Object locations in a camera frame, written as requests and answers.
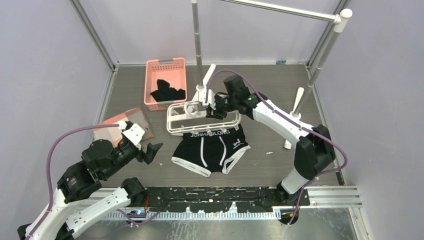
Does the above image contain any white clip hanger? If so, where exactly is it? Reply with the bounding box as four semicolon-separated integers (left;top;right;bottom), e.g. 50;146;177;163
166;101;242;136

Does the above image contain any black boxer briefs white trim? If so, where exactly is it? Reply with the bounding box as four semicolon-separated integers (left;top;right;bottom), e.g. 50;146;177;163
171;124;251;177

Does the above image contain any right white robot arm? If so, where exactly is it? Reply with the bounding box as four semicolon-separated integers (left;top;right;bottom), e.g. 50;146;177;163
205;74;335;206

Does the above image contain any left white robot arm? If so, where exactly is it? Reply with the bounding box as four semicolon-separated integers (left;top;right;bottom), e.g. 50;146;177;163
17;136;163;240

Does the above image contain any pink checked cloth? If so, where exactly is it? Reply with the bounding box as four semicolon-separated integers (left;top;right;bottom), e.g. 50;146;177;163
93;107;155;147

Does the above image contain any black garment in basket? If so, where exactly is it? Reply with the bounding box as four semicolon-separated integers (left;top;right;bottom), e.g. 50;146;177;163
150;79;186;102

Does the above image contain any pink plastic basket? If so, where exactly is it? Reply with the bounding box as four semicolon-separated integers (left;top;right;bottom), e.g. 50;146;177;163
144;57;188;111

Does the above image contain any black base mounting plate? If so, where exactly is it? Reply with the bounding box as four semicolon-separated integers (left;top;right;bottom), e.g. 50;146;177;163
124;186;310;213

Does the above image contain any silver clothes rack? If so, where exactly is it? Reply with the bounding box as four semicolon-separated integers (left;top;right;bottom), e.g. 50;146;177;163
184;0;354;150

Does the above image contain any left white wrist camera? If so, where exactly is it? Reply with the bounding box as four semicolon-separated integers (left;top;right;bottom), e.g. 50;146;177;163
117;120;148;146

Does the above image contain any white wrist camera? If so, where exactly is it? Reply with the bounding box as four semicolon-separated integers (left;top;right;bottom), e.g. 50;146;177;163
117;120;148;146
199;88;216;109

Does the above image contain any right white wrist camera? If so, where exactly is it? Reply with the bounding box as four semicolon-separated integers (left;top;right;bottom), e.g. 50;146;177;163
199;88;216;109

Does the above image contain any aluminium frame post left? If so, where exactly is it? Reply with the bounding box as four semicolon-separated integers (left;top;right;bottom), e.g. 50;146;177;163
69;0;120;69

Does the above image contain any aluminium frame post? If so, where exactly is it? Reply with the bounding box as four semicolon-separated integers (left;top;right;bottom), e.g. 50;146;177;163
306;0;351;70
69;0;120;69

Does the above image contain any aluminium frame post right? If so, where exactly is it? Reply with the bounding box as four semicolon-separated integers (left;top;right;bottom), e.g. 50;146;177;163
306;0;351;70

